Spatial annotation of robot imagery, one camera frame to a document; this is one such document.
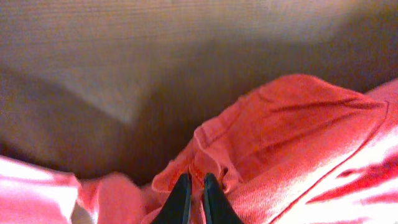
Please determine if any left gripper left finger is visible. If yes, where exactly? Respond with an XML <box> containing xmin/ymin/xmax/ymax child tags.
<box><xmin>151</xmin><ymin>173</ymin><xmax>192</xmax><ymax>224</ymax></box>

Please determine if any orange-red t-shirt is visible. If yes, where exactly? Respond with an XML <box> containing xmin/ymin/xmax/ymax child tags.
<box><xmin>152</xmin><ymin>75</ymin><xmax>397</xmax><ymax>223</ymax></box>

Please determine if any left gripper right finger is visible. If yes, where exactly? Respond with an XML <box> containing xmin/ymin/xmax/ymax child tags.
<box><xmin>203</xmin><ymin>173</ymin><xmax>243</xmax><ymax>224</ymax></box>

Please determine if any salmon folded shirt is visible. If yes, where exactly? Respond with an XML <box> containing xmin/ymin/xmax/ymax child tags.
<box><xmin>1</xmin><ymin>157</ymin><xmax>146</xmax><ymax>223</ymax></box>

